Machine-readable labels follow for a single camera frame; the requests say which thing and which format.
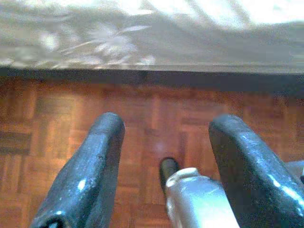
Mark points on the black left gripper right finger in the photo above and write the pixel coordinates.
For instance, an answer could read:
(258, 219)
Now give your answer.
(251, 175)

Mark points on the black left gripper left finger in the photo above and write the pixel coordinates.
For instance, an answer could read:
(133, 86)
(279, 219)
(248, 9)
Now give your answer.
(90, 171)

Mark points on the silver robot left leg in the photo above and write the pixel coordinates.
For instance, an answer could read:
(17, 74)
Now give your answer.
(197, 204)

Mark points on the black robot left foot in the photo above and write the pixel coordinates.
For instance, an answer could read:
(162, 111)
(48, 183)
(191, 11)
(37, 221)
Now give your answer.
(167, 171)

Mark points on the dark bed base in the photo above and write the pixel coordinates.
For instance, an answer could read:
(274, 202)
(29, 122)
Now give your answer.
(142, 78)

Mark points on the beige floral bed sheet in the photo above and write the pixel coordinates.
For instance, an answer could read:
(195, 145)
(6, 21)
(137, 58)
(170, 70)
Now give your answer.
(190, 42)

